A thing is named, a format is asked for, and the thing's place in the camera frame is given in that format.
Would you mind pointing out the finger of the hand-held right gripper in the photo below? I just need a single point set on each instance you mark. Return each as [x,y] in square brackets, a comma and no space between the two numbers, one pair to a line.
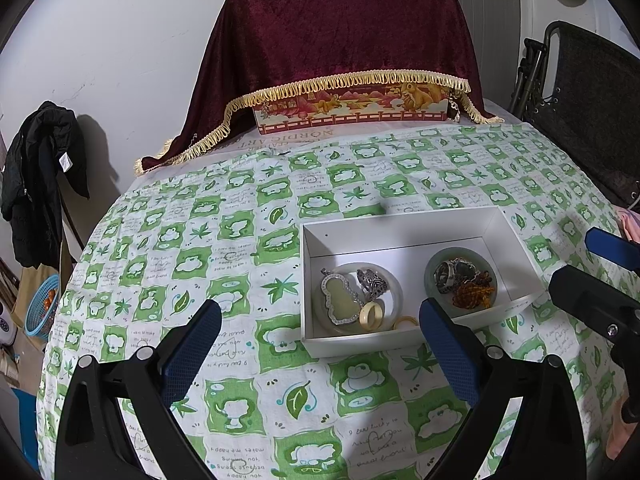
[615,250]
[590,300]

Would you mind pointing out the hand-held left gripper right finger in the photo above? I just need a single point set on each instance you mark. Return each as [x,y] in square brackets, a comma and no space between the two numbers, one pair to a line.
[450,350]

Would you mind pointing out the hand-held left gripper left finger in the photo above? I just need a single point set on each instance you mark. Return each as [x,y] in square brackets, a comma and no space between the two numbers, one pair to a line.
[192,350]

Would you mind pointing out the pale jade bangle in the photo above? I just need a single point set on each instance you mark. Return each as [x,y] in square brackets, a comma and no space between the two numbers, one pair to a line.
[397,297]

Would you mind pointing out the green jade bangle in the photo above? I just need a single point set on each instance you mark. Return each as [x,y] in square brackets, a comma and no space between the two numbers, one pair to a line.
[462,250]

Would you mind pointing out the silver framed gourd pendant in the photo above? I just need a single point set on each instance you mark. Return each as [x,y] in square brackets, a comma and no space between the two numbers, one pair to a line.
[342,310]

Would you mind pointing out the white cardboard box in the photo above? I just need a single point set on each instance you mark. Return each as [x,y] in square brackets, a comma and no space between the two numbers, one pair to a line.
[400,240]

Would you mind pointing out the pink cloth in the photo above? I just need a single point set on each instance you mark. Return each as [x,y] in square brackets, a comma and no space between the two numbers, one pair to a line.
[631,225]

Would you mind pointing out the green patterned tablecloth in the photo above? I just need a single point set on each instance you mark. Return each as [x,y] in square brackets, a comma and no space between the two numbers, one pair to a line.
[200,240]

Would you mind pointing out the dark folding chair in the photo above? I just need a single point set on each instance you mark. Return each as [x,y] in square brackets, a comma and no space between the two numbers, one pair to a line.
[595,110]

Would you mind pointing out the blue plastic basket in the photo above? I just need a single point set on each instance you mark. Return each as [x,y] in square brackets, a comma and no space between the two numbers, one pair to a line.
[37,310]

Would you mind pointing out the brown cardboard sheet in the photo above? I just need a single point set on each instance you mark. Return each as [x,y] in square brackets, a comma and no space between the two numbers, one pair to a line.
[30,280]

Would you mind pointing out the white appliance with dark ovals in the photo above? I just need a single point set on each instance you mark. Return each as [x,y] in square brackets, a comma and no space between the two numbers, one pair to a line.
[6,327]

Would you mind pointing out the black jacket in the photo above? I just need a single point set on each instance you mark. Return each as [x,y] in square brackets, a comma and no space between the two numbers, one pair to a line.
[35,170]

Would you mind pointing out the red gold printed box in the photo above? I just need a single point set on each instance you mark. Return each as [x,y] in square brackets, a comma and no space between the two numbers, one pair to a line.
[350,102]

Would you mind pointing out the maroon velvet cloth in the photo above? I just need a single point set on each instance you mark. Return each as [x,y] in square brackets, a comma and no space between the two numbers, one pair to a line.
[340,35]

